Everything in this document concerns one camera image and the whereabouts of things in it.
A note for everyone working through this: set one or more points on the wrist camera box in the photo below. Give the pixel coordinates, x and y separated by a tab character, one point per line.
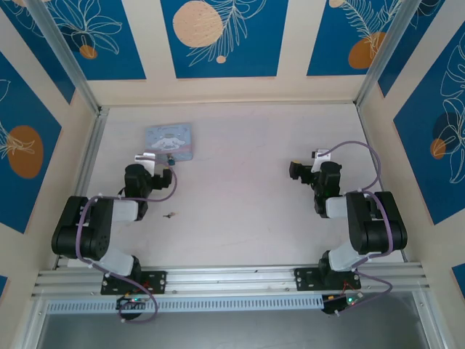
145	157
322	154

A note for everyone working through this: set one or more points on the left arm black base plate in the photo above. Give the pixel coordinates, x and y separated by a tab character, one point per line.
160	281

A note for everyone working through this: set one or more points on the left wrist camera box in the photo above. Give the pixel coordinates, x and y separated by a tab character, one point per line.
145	157

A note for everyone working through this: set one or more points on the aluminium mounting rail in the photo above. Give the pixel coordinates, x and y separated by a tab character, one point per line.
232	280

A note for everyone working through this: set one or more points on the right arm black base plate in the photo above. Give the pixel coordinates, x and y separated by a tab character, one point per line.
301	280

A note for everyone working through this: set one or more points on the blue floral wall panel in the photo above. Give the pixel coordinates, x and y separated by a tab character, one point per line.
254	36
417	54
22	109
36	62
120	43
417	163
327	36

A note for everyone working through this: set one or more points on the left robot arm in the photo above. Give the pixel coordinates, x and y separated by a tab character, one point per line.
80	232

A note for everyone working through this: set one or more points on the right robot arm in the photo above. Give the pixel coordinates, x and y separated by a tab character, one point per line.
378	225

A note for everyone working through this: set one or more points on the small blue padlock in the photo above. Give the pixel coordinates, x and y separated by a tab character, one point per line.
170	161

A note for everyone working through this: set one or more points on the grey metal shelf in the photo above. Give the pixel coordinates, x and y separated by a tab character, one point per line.
232	331

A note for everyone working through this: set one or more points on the aluminium side rail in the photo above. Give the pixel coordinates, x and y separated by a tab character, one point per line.
91	152
373	152

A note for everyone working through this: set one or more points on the aluminium frame post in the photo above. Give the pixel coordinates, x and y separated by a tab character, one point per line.
388	47
61	47

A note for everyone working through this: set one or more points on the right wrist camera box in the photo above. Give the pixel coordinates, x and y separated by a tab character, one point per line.
322	154

